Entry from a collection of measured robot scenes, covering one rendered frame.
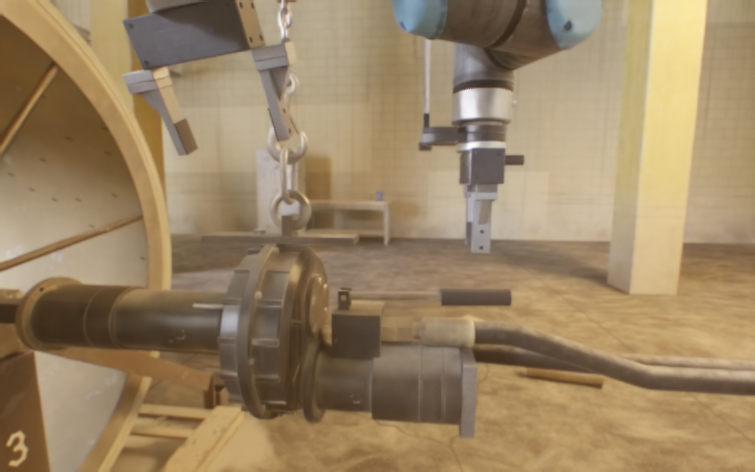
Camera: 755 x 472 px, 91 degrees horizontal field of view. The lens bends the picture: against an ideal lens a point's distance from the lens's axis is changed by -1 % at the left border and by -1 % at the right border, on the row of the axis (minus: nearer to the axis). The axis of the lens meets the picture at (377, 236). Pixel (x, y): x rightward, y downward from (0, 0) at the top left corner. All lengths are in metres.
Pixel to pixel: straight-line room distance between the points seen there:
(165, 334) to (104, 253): 1.20
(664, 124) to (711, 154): 5.71
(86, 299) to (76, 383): 1.09
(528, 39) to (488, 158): 0.15
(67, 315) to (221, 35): 0.56
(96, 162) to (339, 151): 7.35
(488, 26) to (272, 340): 0.46
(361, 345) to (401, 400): 0.10
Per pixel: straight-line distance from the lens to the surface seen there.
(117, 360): 1.39
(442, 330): 0.63
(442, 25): 0.45
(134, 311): 0.77
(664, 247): 5.01
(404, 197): 8.62
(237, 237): 0.66
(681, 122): 5.04
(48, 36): 1.46
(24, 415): 1.12
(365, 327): 0.62
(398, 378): 0.63
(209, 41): 0.47
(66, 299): 0.85
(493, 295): 0.63
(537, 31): 0.51
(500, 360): 0.76
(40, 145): 1.91
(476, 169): 0.55
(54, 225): 2.04
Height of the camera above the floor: 1.16
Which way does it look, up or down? 7 degrees down
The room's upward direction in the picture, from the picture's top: straight up
